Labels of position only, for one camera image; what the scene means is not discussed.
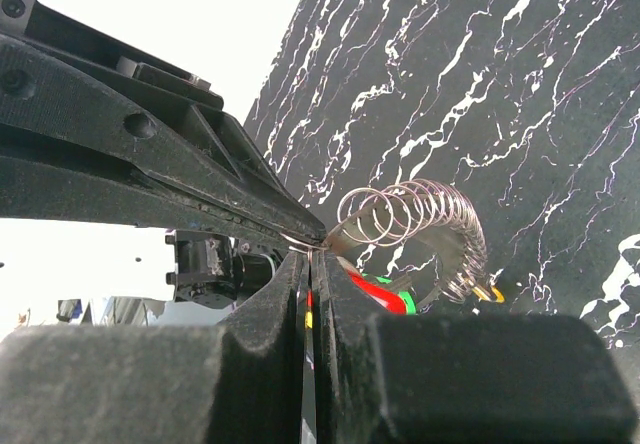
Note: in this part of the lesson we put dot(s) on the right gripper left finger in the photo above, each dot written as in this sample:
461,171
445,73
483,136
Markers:
238,381

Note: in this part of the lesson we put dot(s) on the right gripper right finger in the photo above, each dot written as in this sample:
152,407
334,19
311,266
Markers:
382,377

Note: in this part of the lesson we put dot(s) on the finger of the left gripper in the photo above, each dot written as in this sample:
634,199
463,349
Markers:
45,178
70,83

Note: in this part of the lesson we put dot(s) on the red key tag with key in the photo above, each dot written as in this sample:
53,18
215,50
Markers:
380,291

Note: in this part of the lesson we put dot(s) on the large keyring with yellow grip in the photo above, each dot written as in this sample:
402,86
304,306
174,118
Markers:
433,214

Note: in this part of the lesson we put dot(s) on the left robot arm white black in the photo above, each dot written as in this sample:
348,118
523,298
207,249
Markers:
212,265

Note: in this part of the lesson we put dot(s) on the green key tag on ring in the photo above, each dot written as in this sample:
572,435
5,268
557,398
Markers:
404,295

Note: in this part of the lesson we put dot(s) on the yellow key tag on ring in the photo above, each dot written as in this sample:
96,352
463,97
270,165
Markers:
490,294

